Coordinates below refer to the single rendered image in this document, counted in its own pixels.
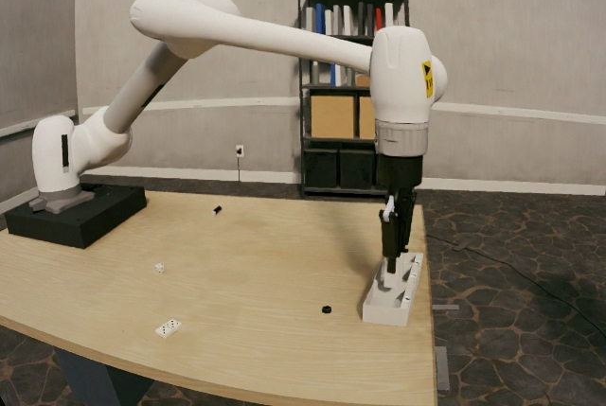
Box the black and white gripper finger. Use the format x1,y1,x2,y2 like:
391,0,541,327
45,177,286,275
379,196,409,289
399,191,417,285

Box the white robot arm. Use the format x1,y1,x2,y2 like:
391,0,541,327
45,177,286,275
29,0,448,214

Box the white domino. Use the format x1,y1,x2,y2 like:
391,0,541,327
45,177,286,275
155,319,182,338

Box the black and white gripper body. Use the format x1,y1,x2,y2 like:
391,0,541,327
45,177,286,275
379,153,423,217

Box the white rack of bins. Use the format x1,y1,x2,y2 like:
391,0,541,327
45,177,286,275
362,253,423,327

